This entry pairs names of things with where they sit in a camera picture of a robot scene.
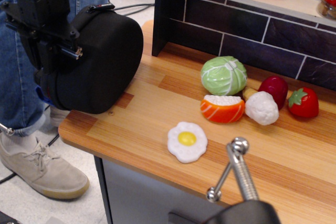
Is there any dark brick-pattern shelf unit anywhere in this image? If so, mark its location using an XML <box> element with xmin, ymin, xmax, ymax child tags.
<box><xmin>152</xmin><ymin>0</ymin><xmax>335</xmax><ymax>90</ymax></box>

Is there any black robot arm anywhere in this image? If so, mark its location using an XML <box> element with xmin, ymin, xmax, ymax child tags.
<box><xmin>1</xmin><ymin>0</ymin><xmax>82</xmax><ymax>74</ymax></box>

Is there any metal clamp screw handle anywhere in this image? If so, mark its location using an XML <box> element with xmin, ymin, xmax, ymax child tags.
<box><xmin>206</xmin><ymin>137</ymin><xmax>259</xmax><ymax>202</ymax></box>

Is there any black zipper case bag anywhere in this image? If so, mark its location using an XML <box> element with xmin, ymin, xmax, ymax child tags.
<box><xmin>35</xmin><ymin>6</ymin><xmax>143</xmax><ymax>114</ymax></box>

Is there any toy fried egg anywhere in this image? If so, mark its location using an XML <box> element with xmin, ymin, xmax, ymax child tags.
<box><xmin>167</xmin><ymin>122</ymin><xmax>208</xmax><ymax>164</ymax></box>

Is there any beige suede shoe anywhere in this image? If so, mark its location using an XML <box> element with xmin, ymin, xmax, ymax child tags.
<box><xmin>1</xmin><ymin>133</ymin><xmax>90</xmax><ymax>200</ymax></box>

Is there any blue jeans left leg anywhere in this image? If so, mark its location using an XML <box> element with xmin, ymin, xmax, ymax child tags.
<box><xmin>1</xmin><ymin>11</ymin><xmax>45</xmax><ymax>137</ymax></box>

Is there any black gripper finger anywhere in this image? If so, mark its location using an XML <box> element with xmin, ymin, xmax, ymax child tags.
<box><xmin>20</xmin><ymin>35</ymin><xmax>39</xmax><ymax>70</ymax></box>
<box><xmin>36</xmin><ymin>41</ymin><xmax>76</xmax><ymax>73</ymax></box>

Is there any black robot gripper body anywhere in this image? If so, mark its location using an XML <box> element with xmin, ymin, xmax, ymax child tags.
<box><xmin>1</xmin><ymin>0</ymin><xmax>82</xmax><ymax>59</ymax></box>

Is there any toy salmon sushi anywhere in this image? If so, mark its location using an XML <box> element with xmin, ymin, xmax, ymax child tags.
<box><xmin>200</xmin><ymin>95</ymin><xmax>245</xmax><ymax>123</ymax></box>

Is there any toy red strawberry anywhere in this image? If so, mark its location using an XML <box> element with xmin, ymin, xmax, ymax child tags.
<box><xmin>288</xmin><ymin>87</ymin><xmax>319</xmax><ymax>118</ymax></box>

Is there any toy dark red fruit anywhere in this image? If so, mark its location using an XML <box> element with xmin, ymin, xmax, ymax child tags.
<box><xmin>258</xmin><ymin>76</ymin><xmax>288</xmax><ymax>110</ymax></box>

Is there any toy white cauliflower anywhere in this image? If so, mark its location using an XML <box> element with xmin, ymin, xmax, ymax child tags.
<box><xmin>245</xmin><ymin>91</ymin><xmax>279</xmax><ymax>125</ymax></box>

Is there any glass jar red label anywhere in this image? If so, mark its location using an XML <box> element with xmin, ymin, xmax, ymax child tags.
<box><xmin>317</xmin><ymin>0</ymin><xmax>335</xmax><ymax>20</ymax></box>

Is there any black clamp body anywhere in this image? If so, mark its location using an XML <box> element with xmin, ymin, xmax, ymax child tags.
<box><xmin>204</xmin><ymin>200</ymin><xmax>281</xmax><ymax>224</ymax></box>

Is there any black floor cable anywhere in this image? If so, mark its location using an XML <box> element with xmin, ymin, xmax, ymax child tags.
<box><xmin>114</xmin><ymin>2</ymin><xmax>155</xmax><ymax>15</ymax></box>

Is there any toy yellow banana piece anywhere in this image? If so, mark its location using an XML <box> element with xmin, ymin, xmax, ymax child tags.
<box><xmin>242</xmin><ymin>86</ymin><xmax>258</xmax><ymax>102</ymax></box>

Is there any toy green cabbage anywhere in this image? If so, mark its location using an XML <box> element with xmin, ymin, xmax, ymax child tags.
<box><xmin>201</xmin><ymin>56</ymin><xmax>247</xmax><ymax>96</ymax></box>

